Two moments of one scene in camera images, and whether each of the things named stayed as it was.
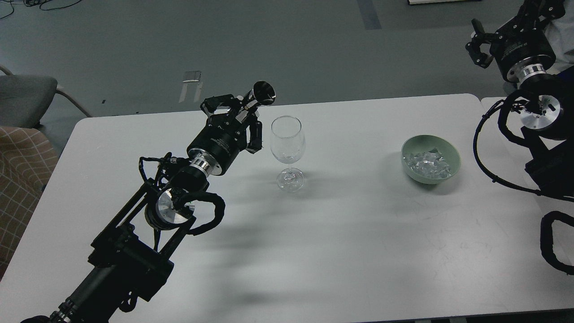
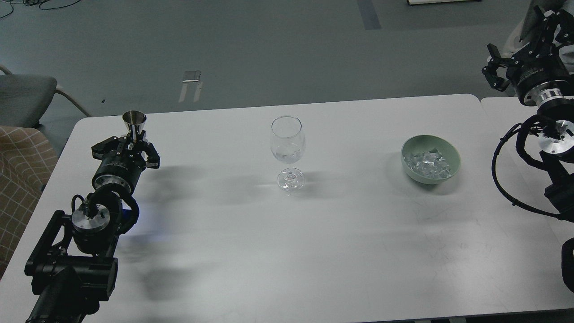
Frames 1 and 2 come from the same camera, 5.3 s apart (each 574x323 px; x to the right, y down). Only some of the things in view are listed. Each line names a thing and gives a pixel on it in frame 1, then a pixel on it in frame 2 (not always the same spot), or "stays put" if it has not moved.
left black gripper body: (223, 137) → (123, 168)
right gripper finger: (479, 48) → (495, 61)
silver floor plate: (192, 76) stays put
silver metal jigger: (263, 93) → (134, 118)
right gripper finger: (535, 11) → (565, 20)
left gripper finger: (210, 103) → (112, 144)
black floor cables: (37, 2) stays put
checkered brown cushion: (27, 158) stays put
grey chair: (24, 99) stays put
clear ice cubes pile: (430, 163) stays put
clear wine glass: (287, 142) stays put
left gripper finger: (256, 134) → (153, 156)
